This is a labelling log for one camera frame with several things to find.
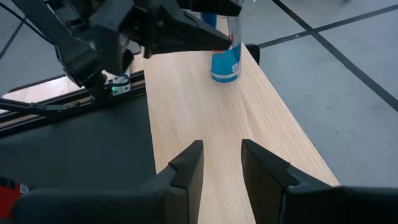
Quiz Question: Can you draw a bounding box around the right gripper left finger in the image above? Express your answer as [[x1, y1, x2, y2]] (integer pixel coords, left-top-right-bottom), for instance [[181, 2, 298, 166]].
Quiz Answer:
[[141, 139, 205, 224]]

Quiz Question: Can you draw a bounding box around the red Coca-Cola can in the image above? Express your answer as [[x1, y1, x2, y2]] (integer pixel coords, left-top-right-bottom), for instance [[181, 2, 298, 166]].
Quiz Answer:
[[0, 176, 29, 220]]

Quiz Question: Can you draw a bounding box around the wooden shelf with black frame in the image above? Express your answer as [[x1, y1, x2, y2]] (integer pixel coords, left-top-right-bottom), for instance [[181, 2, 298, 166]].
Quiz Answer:
[[129, 15, 340, 224]]

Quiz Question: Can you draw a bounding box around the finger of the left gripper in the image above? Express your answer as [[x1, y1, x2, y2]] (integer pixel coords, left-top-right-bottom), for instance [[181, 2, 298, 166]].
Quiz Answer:
[[178, 0, 243, 17], [144, 6, 233, 58]]

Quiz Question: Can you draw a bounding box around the blue silver Red Bull can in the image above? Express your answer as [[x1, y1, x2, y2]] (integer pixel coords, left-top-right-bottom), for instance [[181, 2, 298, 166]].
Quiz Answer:
[[200, 12, 243, 83]]

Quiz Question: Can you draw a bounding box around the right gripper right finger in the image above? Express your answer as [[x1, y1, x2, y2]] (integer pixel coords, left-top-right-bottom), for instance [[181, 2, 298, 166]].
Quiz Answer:
[[241, 139, 330, 224]]

